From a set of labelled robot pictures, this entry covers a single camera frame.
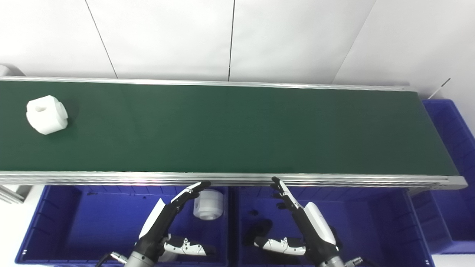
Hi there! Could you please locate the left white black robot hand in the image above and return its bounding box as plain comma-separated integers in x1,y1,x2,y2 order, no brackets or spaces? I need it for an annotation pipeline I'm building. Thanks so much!
133,181,216,262

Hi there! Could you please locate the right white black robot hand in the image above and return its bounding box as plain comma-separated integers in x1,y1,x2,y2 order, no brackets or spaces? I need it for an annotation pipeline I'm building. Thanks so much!
254,177,343,266

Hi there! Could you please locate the white cylindrical plastic part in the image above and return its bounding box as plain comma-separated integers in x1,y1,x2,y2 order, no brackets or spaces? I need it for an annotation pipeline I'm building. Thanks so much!
193,188,225,221
26,95,69,135

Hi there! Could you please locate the blue plastic bin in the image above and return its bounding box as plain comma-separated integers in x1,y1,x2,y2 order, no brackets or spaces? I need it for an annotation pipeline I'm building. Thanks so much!
15,185,230,266
411,99,475,255
233,185,435,267

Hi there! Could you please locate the green conveyor belt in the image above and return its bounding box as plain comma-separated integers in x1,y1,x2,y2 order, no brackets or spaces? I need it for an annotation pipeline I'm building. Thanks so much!
0,76,468,191

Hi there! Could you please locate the aluminium conveyor support leg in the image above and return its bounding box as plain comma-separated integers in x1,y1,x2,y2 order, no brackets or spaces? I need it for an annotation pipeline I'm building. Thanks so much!
0,184,35,204

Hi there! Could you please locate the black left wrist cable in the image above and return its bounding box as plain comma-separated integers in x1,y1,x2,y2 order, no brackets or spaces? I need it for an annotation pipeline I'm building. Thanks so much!
96,251,129,267

